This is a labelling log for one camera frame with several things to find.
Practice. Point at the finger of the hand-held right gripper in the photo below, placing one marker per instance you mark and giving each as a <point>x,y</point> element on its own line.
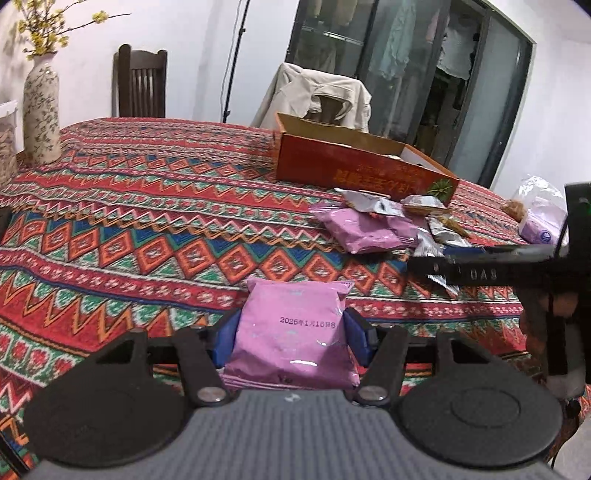
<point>464,250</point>
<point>434,270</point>

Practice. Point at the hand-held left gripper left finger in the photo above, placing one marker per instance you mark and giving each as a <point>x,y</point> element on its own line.
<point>226,341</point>

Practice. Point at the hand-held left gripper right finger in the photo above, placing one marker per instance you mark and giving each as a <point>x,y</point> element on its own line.
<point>358,339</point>

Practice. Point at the purple snack packet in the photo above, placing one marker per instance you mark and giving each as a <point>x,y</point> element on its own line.
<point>411,224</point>
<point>291,332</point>
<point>360,230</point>

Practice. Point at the orange cardboard box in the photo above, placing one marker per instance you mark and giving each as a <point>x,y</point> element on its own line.
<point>341,164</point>

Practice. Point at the purple tissue pack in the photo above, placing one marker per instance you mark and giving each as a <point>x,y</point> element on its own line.
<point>542,224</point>

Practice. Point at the clear plastic bag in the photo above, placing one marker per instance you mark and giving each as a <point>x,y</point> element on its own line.
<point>531,189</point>

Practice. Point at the pile of silver packets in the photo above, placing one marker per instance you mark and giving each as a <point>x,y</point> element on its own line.
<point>369,201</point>

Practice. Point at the sliding glass door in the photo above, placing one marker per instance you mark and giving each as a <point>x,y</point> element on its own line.
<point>503,101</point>

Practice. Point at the dark wooden chair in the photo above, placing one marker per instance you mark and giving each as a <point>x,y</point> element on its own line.
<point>331,108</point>
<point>141,83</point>

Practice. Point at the white hanging garment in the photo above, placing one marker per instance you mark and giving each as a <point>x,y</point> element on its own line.
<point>457,50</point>

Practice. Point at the beige jacket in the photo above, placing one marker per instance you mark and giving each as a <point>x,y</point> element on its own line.
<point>295,99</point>

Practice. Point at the light green hanging garment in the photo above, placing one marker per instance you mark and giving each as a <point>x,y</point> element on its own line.
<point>395,41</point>

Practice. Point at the black phone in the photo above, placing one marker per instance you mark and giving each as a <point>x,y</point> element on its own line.
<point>3,221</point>

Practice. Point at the floor lamp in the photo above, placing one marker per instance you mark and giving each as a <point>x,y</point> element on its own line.
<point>235,60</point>

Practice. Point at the small floral vase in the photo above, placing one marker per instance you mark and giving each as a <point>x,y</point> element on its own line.
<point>42,115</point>

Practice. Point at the yellow flower branches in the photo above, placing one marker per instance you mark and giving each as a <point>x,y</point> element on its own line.
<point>44,27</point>

